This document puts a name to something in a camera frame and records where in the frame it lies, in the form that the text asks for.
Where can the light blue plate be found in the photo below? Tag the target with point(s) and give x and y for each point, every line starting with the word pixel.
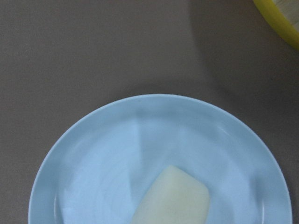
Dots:
pixel 101 167

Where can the white steamed bun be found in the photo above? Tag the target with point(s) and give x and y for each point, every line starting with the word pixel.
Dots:
pixel 175 197

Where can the yellow round steamer basket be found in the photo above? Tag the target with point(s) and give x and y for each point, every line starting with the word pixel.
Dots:
pixel 283 17

